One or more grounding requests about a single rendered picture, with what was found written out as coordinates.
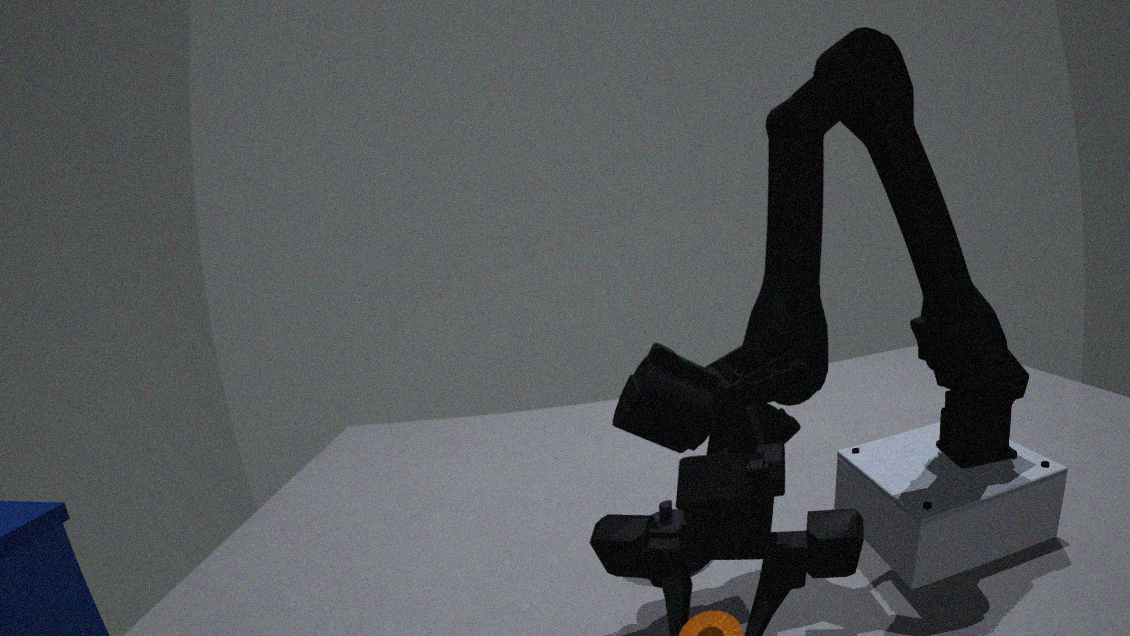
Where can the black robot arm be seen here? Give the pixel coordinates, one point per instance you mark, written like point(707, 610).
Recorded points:
point(862, 81)

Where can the dark round pedestal with shaft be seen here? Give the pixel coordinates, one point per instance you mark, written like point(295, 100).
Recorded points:
point(669, 518)

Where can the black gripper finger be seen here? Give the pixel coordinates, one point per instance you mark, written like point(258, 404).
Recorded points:
point(783, 569)
point(667, 569)

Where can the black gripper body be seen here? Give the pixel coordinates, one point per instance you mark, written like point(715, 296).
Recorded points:
point(833, 538)

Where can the orange knob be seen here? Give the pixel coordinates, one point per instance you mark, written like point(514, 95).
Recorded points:
point(712, 623)

